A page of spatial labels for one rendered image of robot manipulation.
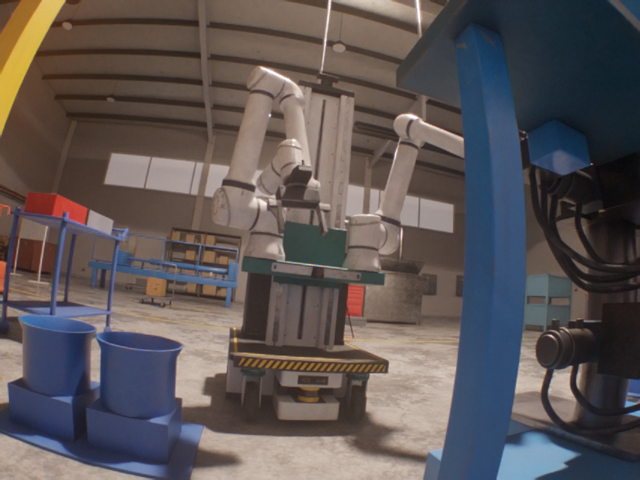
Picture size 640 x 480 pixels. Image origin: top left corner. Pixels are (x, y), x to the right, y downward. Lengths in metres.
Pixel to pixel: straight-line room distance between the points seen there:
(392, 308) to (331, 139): 7.42
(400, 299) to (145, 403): 8.38
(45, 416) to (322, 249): 1.39
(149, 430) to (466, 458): 0.89
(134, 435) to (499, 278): 1.03
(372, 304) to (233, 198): 7.66
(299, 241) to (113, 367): 1.04
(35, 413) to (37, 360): 0.19
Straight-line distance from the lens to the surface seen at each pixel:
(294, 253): 1.65
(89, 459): 1.15
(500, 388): 0.44
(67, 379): 1.22
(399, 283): 9.11
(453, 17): 0.59
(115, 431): 1.15
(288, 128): 1.48
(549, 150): 0.85
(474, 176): 0.47
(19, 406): 1.32
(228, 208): 1.41
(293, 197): 1.04
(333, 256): 1.70
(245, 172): 1.46
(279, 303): 1.68
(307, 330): 1.76
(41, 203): 2.54
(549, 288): 9.32
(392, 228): 1.78
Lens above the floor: 0.59
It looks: 9 degrees up
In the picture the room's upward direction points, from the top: 6 degrees clockwise
